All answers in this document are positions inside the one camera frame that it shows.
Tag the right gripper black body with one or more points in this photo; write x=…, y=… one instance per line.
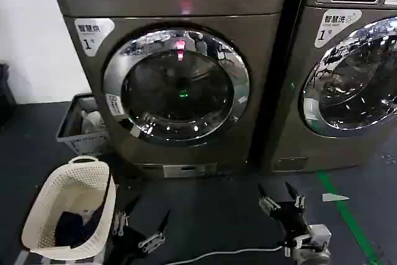
x=290, y=220

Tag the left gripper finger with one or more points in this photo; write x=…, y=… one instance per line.
x=153, y=240
x=120, y=223

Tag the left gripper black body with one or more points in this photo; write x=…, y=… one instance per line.
x=130, y=246

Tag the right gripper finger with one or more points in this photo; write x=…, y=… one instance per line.
x=268, y=206
x=298, y=201

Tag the white triangular floor marker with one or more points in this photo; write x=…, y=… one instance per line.
x=333, y=197

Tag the dark clothes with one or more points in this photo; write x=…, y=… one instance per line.
x=73, y=226

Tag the green floor tape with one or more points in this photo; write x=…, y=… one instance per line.
x=347, y=215

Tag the cream perforated laundry basket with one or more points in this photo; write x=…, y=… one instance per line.
x=65, y=190

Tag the grey dryer with coin panel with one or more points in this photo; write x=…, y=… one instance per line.
x=291, y=128

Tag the white clothes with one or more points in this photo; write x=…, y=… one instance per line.
x=92, y=121

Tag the grey plastic laundry basket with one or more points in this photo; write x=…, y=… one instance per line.
x=66, y=128

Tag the round chrome dryer door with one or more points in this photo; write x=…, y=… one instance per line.
x=356, y=91

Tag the round glass dryer door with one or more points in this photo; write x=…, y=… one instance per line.
x=176, y=85

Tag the black bin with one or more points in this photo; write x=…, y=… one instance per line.
x=5, y=97

